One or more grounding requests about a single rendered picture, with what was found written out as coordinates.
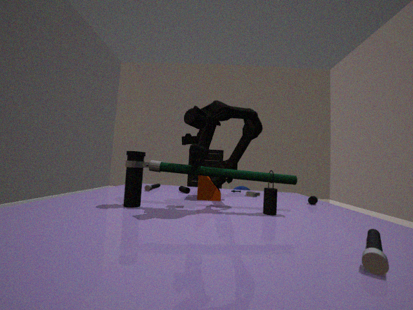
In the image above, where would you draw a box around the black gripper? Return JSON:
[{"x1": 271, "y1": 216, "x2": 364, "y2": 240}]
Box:
[{"x1": 189, "y1": 130, "x2": 213, "y2": 173}]

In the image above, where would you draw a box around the grey metal band with two small tabs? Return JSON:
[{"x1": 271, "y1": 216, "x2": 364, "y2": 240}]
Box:
[{"x1": 246, "y1": 192, "x2": 259, "y2": 197}]

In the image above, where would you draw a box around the green pipe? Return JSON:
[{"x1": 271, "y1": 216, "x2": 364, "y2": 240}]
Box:
[{"x1": 159, "y1": 162, "x2": 297, "y2": 185}]

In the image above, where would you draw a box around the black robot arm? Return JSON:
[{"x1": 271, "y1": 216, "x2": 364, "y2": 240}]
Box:
[{"x1": 182, "y1": 100, "x2": 263, "y2": 189}]

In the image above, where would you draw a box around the grey faceted cup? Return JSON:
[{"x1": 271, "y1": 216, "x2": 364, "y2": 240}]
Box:
[{"x1": 125, "y1": 160, "x2": 162, "y2": 172}]

